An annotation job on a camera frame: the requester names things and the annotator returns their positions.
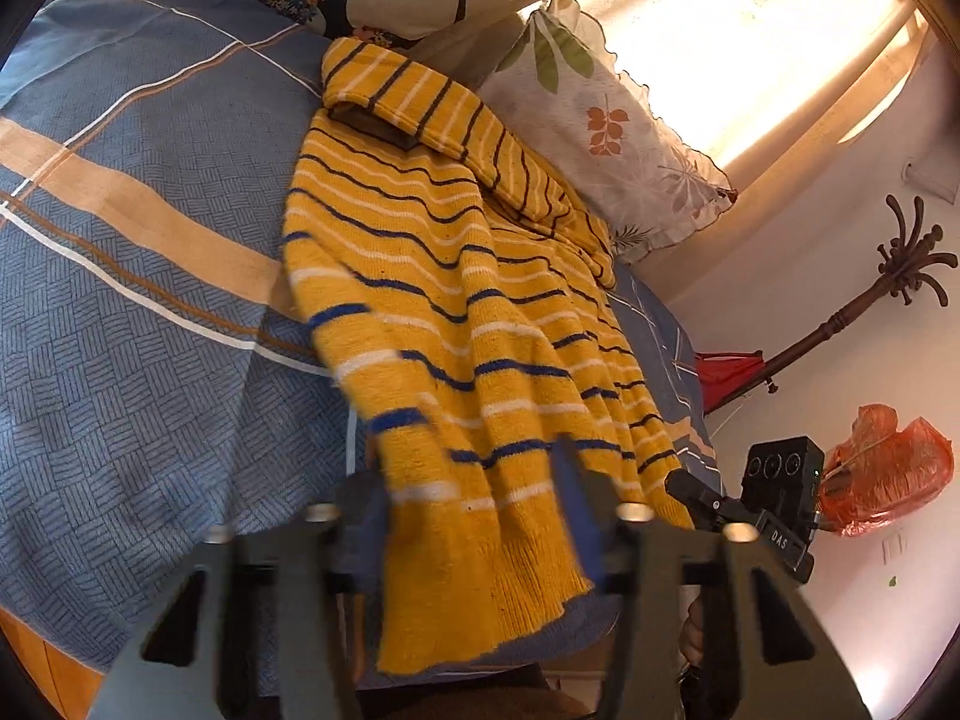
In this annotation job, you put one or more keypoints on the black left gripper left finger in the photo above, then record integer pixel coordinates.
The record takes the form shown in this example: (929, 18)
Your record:
(361, 530)

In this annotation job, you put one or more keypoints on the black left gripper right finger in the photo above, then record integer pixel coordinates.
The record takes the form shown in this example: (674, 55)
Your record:
(588, 503)

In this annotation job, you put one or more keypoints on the yellow striped knit sweater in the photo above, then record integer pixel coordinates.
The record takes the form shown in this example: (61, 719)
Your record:
(457, 289)

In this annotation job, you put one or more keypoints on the right hand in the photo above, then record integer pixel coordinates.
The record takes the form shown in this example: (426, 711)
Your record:
(691, 640)

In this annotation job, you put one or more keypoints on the orange plastic bag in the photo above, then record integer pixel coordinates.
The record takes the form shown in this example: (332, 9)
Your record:
(882, 472)

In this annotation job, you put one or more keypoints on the red cloth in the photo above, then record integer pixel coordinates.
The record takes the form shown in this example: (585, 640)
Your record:
(722, 374)

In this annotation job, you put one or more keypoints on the blue checked bed sheet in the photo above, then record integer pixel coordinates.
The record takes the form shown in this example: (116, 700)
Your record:
(158, 380)

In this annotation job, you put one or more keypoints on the dark wooden coat stand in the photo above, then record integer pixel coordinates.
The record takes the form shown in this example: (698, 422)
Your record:
(903, 272)

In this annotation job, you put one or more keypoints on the leaf print white pillow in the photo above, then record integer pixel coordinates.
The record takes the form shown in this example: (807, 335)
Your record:
(560, 91)

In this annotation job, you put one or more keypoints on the wooden headboard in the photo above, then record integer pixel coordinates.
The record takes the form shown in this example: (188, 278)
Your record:
(772, 90)

